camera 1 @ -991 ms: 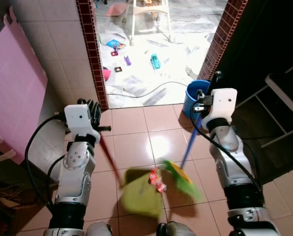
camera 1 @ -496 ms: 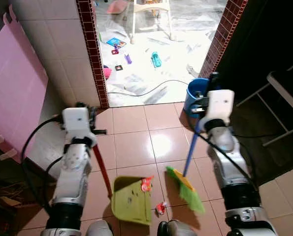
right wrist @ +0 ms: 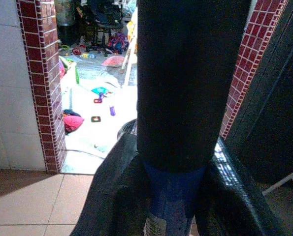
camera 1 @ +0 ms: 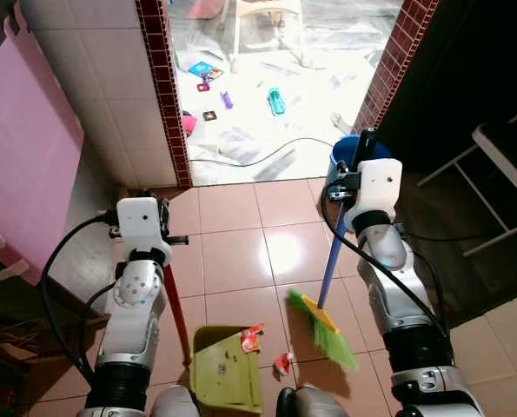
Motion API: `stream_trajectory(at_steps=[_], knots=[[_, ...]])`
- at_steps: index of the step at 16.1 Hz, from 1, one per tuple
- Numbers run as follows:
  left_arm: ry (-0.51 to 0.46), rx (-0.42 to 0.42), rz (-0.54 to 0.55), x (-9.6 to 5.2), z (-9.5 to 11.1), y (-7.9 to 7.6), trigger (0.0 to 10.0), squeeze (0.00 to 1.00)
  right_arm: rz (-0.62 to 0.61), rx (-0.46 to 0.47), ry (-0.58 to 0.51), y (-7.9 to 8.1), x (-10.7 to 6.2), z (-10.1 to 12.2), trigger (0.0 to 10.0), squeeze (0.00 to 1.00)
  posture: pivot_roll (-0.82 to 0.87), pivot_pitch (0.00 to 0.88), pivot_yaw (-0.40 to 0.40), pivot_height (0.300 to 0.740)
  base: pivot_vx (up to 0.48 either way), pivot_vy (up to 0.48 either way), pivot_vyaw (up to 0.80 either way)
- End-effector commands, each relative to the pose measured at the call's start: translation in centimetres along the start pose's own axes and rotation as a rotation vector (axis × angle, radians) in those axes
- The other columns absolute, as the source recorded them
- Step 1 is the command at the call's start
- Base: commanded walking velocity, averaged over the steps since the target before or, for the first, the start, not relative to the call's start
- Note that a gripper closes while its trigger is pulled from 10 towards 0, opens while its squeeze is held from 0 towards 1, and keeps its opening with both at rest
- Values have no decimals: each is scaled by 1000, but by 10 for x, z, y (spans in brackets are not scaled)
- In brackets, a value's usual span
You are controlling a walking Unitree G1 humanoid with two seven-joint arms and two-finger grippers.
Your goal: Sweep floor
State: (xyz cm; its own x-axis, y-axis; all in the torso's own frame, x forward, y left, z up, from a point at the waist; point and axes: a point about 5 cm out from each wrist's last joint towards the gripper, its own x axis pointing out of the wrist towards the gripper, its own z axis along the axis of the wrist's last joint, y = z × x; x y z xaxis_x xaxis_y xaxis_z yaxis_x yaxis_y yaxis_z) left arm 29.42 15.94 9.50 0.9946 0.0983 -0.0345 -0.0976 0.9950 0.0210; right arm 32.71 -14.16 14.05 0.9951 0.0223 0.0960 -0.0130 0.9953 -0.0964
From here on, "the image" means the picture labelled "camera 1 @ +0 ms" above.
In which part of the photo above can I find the yellow-green dustpan red handle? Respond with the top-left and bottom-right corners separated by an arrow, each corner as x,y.
162,263 -> 265,414

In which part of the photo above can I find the blue picture book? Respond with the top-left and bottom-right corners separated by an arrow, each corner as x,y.
187,61 -> 224,81

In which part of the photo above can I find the pink floor cushion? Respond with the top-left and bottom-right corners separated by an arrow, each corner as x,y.
189,0 -> 229,20

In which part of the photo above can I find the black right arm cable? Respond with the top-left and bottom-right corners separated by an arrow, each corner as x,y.
319,178 -> 450,335

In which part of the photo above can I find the grey robot leg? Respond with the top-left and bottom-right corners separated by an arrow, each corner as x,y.
275,385 -> 350,417
149,385 -> 200,417

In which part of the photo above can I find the white frame stool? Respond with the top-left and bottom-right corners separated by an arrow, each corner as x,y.
414,104 -> 517,257

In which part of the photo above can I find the pink foam wall mat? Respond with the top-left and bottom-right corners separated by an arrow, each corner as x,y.
0,9 -> 85,288

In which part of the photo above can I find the pink and blue bag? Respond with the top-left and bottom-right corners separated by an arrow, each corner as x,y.
182,111 -> 198,138

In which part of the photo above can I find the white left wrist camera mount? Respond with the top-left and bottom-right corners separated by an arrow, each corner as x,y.
116,197 -> 165,261

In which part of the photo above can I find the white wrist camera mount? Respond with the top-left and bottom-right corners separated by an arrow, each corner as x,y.
116,197 -> 165,261
345,158 -> 404,231

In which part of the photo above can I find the grey left robot leg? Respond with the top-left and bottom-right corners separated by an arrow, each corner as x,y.
149,385 -> 200,417

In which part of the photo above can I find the grey right robot leg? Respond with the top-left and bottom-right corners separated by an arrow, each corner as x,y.
275,385 -> 350,417

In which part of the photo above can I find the white plastic high chair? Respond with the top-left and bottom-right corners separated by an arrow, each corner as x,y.
232,0 -> 307,70

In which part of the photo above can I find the teal water bottle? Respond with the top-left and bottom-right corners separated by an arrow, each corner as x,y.
268,87 -> 287,116

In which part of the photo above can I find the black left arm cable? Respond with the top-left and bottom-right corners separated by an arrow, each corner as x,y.
41,213 -> 120,383

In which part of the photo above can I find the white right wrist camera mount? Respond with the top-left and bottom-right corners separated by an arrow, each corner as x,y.
345,158 -> 404,231

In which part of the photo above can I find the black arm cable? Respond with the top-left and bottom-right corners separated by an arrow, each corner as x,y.
319,178 -> 450,335
41,213 -> 120,383

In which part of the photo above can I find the blue-handled green broom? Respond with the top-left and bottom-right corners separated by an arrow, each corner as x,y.
286,129 -> 379,372

